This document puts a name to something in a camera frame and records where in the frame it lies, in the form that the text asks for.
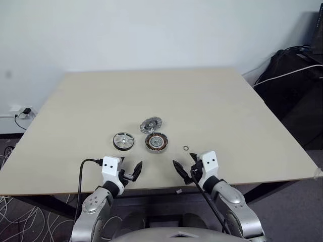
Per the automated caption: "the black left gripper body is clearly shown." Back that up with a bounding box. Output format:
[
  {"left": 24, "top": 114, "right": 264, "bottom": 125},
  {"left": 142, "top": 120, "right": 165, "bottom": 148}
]
[{"left": 118, "top": 161, "right": 136, "bottom": 188}]

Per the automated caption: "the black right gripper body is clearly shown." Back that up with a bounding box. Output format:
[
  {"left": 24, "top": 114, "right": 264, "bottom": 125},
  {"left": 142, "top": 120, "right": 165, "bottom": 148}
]
[{"left": 189, "top": 160, "right": 205, "bottom": 186}]

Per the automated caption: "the silver rotor with black rim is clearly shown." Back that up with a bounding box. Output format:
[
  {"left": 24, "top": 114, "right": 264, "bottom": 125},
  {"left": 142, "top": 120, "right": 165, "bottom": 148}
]
[{"left": 112, "top": 132, "right": 135, "bottom": 151}]

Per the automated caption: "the stator with copper windings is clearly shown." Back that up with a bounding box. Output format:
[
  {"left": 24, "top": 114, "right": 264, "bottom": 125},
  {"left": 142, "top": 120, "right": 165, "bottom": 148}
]
[{"left": 144, "top": 133, "right": 169, "bottom": 153}]

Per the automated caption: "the grey motor cover plate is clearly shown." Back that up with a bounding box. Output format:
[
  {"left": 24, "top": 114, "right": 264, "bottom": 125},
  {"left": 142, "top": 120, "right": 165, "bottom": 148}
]
[{"left": 139, "top": 118, "right": 165, "bottom": 134}]

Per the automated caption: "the silver robot torso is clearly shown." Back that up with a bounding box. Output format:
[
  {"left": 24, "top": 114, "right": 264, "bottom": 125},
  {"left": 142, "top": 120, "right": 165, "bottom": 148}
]
[{"left": 108, "top": 225, "right": 243, "bottom": 242}]

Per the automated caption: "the black equipment case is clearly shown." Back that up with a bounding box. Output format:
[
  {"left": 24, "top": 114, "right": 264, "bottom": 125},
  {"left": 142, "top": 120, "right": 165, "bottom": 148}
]
[{"left": 253, "top": 49, "right": 323, "bottom": 152}]

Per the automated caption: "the black laptop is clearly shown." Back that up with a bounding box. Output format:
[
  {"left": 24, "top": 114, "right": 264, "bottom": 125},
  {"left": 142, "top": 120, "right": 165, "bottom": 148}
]
[{"left": 311, "top": 0, "right": 323, "bottom": 55}]

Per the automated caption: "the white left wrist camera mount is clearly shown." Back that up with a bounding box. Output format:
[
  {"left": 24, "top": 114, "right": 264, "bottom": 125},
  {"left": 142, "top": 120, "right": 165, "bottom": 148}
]
[{"left": 101, "top": 156, "right": 126, "bottom": 195}]

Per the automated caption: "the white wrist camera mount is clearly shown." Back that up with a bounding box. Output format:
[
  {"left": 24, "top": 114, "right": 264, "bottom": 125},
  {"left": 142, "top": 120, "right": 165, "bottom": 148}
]
[
  {"left": 101, "top": 156, "right": 126, "bottom": 195},
  {"left": 198, "top": 150, "right": 220, "bottom": 189}
]

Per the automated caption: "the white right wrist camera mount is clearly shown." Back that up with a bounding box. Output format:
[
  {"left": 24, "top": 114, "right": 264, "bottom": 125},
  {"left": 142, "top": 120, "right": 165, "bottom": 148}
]
[{"left": 198, "top": 150, "right": 220, "bottom": 189}]

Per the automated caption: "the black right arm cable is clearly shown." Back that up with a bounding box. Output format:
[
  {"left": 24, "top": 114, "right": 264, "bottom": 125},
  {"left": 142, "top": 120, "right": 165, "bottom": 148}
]
[{"left": 191, "top": 170, "right": 229, "bottom": 235}]

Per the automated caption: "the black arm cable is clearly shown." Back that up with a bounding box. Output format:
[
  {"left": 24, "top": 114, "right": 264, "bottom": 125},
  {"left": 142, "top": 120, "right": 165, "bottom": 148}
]
[
  {"left": 75, "top": 158, "right": 104, "bottom": 220},
  {"left": 191, "top": 170, "right": 229, "bottom": 235}
]

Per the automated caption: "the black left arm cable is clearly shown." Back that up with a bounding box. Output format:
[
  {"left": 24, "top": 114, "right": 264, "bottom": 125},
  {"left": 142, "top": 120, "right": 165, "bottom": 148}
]
[{"left": 75, "top": 158, "right": 104, "bottom": 220}]

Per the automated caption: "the thin black adapter cable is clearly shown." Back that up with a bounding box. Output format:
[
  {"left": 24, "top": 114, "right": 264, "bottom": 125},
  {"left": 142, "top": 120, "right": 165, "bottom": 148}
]
[{"left": 14, "top": 113, "right": 28, "bottom": 131}]

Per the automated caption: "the white wall socket strip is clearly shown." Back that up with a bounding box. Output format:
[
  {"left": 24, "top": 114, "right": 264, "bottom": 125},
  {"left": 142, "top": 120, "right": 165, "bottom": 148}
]
[{"left": 10, "top": 104, "right": 36, "bottom": 119}]

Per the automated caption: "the white cable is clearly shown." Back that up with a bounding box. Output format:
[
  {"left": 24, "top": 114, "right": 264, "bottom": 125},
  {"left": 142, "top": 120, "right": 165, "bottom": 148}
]
[{"left": 253, "top": 64, "right": 323, "bottom": 86}]

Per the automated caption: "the black cable bundle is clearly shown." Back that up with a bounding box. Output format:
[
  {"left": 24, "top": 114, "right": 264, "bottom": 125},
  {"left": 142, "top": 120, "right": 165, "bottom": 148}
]
[{"left": 285, "top": 44, "right": 314, "bottom": 55}]

